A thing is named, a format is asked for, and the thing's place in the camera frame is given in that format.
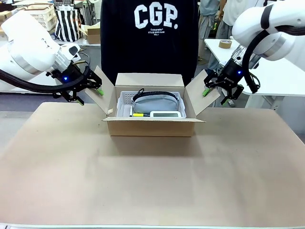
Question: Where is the person in black sweatshirt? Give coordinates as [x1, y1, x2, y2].
[100, 0, 200, 86]

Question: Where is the white folding table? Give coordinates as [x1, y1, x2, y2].
[54, 38, 102, 52]

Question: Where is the brown cardboard box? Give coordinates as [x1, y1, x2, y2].
[84, 65, 221, 137]

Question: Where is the white digital clock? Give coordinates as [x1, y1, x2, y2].
[150, 110, 182, 119]

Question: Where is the black left arm cable sleeve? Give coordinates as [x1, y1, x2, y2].
[0, 65, 92, 94]

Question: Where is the brown packing tape roll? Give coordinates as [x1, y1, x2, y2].
[218, 40, 233, 50]

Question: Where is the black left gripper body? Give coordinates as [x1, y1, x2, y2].
[51, 62, 87, 95]

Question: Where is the person in white shirt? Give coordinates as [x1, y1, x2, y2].
[206, 0, 242, 75]

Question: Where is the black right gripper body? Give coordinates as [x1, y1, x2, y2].
[220, 58, 248, 88]

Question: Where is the person in light blue top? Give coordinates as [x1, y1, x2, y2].
[198, 0, 221, 41]

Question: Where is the grey zipper pouch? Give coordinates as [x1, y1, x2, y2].
[131, 88, 180, 113]

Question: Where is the black white striped bag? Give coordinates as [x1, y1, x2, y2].
[55, 0, 83, 42]

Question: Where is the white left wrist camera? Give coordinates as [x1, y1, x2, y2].
[67, 43, 81, 62]

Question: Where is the white plastic crate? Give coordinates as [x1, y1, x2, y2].
[23, 3, 57, 32]

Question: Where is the white perforated plastic basket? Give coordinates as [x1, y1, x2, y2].
[116, 90, 187, 119]

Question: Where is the small open cardboard box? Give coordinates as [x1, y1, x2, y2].
[78, 22, 102, 45]

